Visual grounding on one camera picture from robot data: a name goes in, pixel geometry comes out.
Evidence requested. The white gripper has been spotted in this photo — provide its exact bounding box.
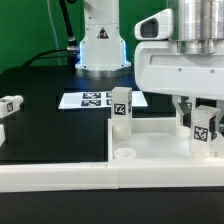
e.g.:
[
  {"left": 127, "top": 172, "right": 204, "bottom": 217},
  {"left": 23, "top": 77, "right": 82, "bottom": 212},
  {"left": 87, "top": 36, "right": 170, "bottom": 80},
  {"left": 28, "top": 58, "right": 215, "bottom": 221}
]
[{"left": 134, "top": 40, "right": 224, "bottom": 127}]

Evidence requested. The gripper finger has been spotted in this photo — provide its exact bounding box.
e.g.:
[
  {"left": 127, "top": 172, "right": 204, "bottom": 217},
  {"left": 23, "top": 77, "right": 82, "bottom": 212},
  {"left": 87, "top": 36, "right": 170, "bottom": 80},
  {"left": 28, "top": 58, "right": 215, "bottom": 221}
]
[{"left": 216, "top": 100, "right": 224, "bottom": 132}]

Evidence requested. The white square tabletop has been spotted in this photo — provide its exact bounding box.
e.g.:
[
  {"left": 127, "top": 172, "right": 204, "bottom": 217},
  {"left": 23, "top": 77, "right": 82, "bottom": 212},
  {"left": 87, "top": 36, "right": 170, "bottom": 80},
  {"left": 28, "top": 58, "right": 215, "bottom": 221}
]
[{"left": 108, "top": 118, "right": 217, "bottom": 160}]

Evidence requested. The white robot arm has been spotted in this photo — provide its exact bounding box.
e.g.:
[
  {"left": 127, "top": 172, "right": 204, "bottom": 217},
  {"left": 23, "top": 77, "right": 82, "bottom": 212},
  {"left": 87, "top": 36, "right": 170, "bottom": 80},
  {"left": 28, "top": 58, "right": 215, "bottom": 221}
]
[{"left": 78, "top": 0, "right": 224, "bottom": 126}]

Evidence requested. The paper sheet with markers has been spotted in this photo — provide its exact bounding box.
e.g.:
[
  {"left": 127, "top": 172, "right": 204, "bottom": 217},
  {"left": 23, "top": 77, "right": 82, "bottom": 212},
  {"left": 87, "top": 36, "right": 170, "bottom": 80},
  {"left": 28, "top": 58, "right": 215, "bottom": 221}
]
[{"left": 58, "top": 91, "right": 148, "bottom": 109}]

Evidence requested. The white front fence bar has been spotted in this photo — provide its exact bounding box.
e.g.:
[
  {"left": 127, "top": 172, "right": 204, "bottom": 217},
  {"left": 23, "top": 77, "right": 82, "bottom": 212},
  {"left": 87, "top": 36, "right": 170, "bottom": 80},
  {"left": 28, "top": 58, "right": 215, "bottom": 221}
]
[{"left": 0, "top": 158, "right": 224, "bottom": 192}]

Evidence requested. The white left fence piece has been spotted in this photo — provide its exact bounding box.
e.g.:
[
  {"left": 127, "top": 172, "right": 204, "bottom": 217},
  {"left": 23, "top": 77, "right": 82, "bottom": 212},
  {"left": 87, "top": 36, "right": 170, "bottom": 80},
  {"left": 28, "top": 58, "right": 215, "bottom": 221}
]
[{"left": 0, "top": 124, "right": 5, "bottom": 147}]

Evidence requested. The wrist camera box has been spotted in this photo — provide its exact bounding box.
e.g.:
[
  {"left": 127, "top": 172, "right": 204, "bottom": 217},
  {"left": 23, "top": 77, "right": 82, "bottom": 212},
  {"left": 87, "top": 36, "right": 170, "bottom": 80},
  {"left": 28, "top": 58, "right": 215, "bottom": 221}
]
[{"left": 134, "top": 8, "right": 174, "bottom": 40}]

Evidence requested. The black cable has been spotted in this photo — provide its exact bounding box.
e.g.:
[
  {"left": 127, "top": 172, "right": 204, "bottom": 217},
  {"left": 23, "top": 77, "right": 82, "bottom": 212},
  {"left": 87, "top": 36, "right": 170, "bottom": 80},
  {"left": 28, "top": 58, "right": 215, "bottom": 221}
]
[{"left": 21, "top": 0, "right": 81, "bottom": 68}]

